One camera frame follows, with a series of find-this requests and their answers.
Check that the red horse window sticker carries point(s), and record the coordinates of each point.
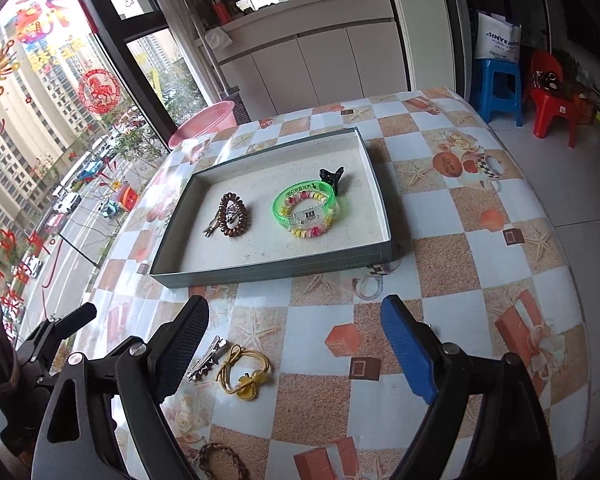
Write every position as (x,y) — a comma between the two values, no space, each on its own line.
(99,91)

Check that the colourful character window sticker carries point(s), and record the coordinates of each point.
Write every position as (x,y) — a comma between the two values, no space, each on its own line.
(42,25)

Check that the dark alligator hair clip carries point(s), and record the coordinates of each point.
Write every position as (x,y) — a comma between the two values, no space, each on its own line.
(211,227)

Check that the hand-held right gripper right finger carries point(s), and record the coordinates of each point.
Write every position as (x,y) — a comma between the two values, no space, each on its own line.
(410,355)

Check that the black claw hair clip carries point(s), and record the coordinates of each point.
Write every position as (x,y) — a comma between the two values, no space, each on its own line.
(330,176)

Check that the red vase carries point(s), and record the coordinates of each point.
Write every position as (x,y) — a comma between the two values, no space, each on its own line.
(222,12)

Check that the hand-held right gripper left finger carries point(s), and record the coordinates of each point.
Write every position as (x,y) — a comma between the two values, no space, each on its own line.
(180,350)

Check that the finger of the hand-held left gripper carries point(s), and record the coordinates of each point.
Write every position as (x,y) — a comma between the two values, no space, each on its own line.
(55,330)

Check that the white cloth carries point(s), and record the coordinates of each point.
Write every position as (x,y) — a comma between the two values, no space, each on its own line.
(217,38)

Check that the red calligraphy window sticker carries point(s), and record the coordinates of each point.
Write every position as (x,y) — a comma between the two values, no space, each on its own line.
(10,260)

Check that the silver rhinestone claw clip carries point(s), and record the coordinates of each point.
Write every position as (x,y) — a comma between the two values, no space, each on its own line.
(231,211)

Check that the grey-green shallow box tray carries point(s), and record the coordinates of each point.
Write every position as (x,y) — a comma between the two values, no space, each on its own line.
(260,247)

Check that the white counter cabinet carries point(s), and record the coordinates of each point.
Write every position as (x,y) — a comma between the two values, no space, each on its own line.
(305,65)

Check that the pink plastic basin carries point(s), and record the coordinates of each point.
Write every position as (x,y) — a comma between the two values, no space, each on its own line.
(205,122)

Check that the metal zigzag hair clip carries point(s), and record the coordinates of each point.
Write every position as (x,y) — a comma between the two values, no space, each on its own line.
(207,360)

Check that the white shopping bag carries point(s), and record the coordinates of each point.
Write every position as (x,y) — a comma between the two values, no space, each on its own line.
(497,40)

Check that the red lantern window sticker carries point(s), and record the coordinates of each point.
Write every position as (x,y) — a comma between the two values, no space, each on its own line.
(125,195)

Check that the red plastic chair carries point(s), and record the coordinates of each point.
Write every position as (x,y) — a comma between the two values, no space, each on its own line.
(550,105)

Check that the blue plastic stool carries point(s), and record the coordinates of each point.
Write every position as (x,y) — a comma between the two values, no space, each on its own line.
(495,67)

